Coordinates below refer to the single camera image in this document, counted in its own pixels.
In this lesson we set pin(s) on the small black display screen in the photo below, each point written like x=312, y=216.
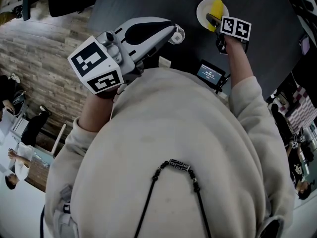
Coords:
x=209, y=74

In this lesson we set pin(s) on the white metal frame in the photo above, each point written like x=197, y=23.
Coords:
x=60, y=140

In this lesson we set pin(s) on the purple notebook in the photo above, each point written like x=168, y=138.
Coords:
x=305, y=44

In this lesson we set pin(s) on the person's right forearm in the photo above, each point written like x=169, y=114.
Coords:
x=237, y=61

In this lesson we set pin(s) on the white octagonal container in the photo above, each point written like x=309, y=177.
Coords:
x=176, y=37

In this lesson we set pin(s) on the black white striped chair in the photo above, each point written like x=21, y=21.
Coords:
x=299, y=6

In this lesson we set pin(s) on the purple white checkered panel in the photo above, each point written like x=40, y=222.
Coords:
x=301, y=108

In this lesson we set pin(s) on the black chair armrest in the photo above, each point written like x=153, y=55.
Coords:
x=26, y=6

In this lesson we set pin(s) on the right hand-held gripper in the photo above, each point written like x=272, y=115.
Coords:
x=231, y=26

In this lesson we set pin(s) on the white round plate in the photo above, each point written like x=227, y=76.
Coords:
x=203, y=11

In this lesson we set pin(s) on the yellow corn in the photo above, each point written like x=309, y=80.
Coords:
x=217, y=7

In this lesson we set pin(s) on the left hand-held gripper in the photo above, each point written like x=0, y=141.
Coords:
x=86, y=61

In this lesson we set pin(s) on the person's left forearm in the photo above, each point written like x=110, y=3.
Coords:
x=95, y=113

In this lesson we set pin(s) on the small white card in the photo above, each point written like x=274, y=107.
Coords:
x=164, y=62

